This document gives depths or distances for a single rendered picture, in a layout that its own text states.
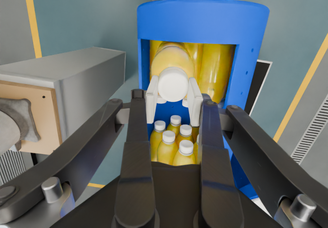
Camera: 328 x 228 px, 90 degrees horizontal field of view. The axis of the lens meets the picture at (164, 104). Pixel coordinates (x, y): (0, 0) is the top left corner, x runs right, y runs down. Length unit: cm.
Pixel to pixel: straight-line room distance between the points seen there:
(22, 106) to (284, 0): 178
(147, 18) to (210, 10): 12
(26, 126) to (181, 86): 65
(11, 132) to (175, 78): 62
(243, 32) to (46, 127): 71
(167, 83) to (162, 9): 16
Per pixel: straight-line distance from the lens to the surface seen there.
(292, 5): 179
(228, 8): 31
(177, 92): 21
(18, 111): 76
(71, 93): 83
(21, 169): 250
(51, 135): 78
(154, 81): 18
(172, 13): 31
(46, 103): 71
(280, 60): 181
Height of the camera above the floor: 153
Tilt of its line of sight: 66 degrees down
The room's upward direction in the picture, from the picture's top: 173 degrees counter-clockwise
